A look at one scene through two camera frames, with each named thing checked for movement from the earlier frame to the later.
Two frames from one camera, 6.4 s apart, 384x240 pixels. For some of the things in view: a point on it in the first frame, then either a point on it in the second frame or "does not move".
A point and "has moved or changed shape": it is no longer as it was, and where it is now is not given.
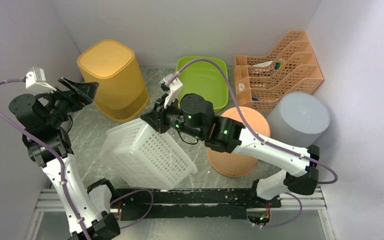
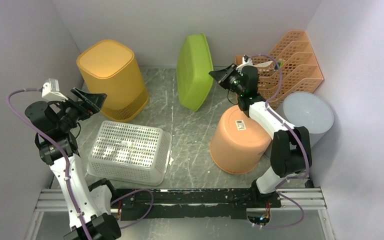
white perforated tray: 144,158 has moved or changed shape
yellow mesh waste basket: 121,93 does not move
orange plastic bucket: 235,164 does not move
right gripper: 157,119 -> 221,77
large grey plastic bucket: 299,118 does not move
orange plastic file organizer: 263,81 does not move
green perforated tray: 205,78 has moved or changed shape
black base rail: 144,204 does not move
